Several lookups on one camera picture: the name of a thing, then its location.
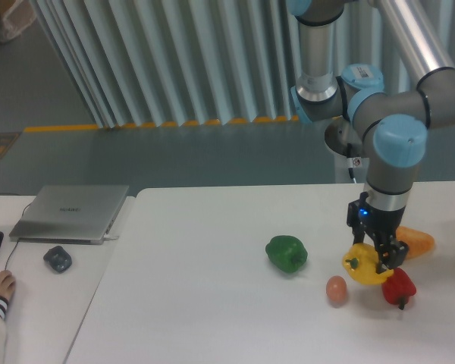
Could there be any silver closed laptop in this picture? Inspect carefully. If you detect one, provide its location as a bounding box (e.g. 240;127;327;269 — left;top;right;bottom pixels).
9;185;129;244

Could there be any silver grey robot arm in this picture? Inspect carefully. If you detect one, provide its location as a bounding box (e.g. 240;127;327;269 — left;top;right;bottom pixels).
287;1;455;274

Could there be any white folding partition screen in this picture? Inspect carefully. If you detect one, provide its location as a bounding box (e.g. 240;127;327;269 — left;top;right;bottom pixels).
33;1;455;128

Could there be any red bell pepper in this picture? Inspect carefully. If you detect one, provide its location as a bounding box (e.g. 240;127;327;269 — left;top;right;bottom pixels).
381;268;417;310

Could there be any brown egg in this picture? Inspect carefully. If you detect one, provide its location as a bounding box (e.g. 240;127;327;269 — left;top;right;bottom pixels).
325;275;347;303

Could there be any orange triangular bread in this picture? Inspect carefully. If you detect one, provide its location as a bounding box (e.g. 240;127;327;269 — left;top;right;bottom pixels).
396;226;435;259

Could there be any person's right hand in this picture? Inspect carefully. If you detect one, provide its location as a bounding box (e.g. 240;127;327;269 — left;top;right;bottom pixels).
0;270;16;302

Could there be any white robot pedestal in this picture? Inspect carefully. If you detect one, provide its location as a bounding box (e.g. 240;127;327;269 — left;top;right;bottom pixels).
323;117;372;185

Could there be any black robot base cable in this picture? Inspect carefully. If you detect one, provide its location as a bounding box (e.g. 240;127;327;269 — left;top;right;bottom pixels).
345;142;359;185

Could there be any black mouse cable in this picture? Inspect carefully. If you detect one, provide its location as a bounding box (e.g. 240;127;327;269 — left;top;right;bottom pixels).
0;192;36;272

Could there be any dark earbuds case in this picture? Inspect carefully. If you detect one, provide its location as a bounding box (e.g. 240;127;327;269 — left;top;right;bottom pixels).
43;246;72;274

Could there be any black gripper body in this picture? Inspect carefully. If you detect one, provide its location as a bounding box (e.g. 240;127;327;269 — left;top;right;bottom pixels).
347;192;405;237

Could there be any yellow bell pepper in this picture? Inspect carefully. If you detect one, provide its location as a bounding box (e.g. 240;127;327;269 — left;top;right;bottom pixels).
342;243;394;285

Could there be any cardboard box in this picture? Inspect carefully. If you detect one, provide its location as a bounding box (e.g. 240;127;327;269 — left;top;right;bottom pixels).
0;0;36;43

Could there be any green bell pepper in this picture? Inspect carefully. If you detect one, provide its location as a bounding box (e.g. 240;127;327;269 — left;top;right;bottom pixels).
265;235;308;274

